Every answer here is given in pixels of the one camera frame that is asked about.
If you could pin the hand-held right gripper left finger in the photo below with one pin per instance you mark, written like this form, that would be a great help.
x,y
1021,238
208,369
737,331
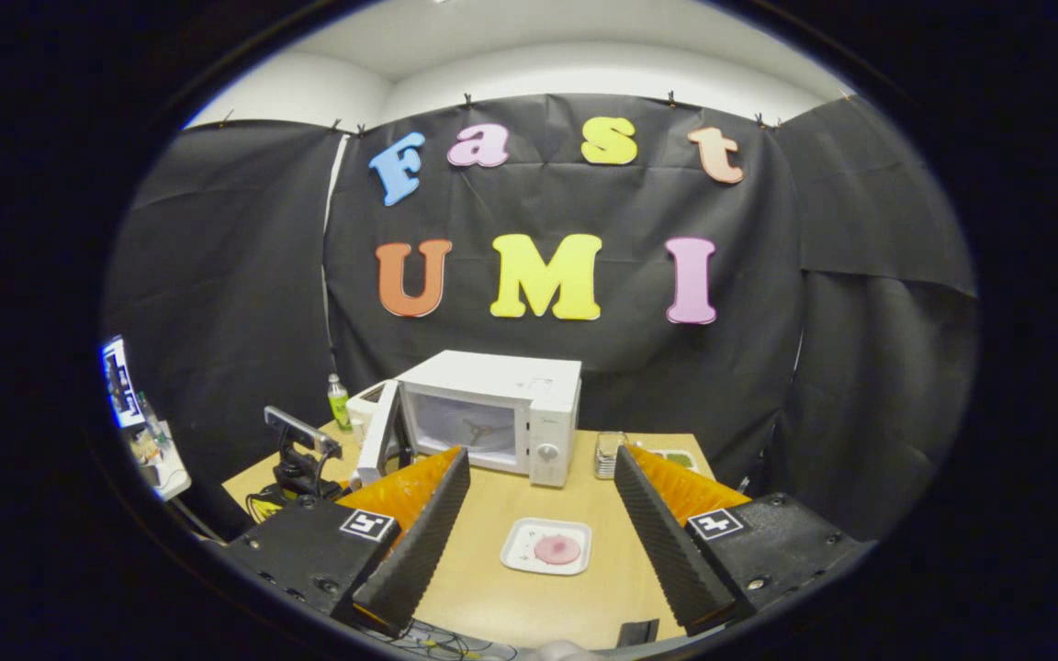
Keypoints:
x,y
419,551

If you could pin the computer monitor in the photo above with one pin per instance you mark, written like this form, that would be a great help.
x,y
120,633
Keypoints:
x,y
121,381

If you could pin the white microwave oven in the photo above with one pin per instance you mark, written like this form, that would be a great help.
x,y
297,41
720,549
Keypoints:
x,y
511,376

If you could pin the white toaster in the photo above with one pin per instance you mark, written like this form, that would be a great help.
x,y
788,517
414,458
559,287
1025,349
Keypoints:
x,y
365,404

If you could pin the black backdrop cloth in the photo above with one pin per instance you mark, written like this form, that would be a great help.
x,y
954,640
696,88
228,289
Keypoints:
x,y
676,367

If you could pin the white square plate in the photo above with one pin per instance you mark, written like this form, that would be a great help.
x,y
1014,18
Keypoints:
x,y
520,546

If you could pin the divided tray of grains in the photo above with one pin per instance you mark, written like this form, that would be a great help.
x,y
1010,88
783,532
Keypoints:
x,y
680,456

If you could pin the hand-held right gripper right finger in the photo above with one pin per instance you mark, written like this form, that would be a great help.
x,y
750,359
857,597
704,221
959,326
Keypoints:
x,y
667,551

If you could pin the green drink bottle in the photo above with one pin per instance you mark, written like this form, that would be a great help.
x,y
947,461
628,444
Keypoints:
x,y
338,408

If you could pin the pink ham slice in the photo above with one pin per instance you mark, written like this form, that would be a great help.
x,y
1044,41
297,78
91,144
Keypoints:
x,y
557,550

